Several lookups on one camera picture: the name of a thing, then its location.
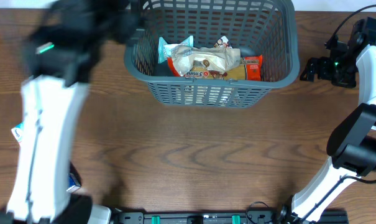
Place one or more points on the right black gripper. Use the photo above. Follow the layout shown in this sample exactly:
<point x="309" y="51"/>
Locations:
<point x="348" y="81"/>

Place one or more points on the red spaghetti packet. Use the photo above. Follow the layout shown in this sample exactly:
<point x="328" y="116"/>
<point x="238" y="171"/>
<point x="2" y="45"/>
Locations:
<point x="249" y="69"/>

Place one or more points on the beige paper pouch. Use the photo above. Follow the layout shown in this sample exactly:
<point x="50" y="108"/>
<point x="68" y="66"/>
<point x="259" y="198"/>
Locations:
<point x="220" y="59"/>

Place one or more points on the brown white snack bag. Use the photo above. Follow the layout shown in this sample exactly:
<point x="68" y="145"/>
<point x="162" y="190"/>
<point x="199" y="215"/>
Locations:
<point x="223" y="42"/>

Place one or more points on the teal snack packet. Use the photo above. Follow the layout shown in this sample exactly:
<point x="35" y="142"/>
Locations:
<point x="165" y="49"/>

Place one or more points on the colourful tissue multipack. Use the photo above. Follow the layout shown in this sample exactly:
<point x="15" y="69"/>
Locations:
<point x="73" y="177"/>

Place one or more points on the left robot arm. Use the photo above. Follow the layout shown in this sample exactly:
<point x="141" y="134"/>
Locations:
<point x="60" y="55"/>

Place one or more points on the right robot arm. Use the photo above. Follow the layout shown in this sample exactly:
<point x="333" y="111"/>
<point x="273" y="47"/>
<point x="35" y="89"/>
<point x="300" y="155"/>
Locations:
<point x="351" y="147"/>

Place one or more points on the grey plastic basket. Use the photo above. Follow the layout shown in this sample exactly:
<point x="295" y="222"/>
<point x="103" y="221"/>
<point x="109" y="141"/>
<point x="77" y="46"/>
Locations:
<point x="255" y="27"/>

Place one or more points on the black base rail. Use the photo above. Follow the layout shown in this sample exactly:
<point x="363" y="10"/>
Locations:
<point x="253" y="216"/>

